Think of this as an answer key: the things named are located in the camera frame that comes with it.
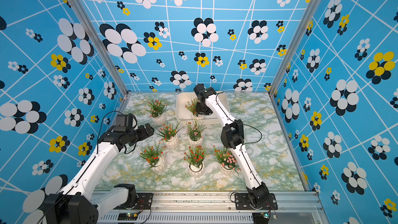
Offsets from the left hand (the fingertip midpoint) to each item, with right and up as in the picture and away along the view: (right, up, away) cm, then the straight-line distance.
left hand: (149, 130), depth 83 cm
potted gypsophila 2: (+10, -1, 0) cm, 10 cm away
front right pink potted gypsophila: (+40, -11, -11) cm, 43 cm away
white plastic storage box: (+14, +8, +26) cm, 31 cm away
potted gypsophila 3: (+25, 0, 0) cm, 25 cm away
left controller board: (-7, -39, -10) cm, 41 cm away
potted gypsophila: (0, +11, +12) cm, 17 cm away
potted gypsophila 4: (+22, +14, +12) cm, 29 cm away
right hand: (+30, +9, +18) cm, 36 cm away
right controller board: (+56, -38, -12) cm, 69 cm away
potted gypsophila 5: (+26, -12, -9) cm, 30 cm away
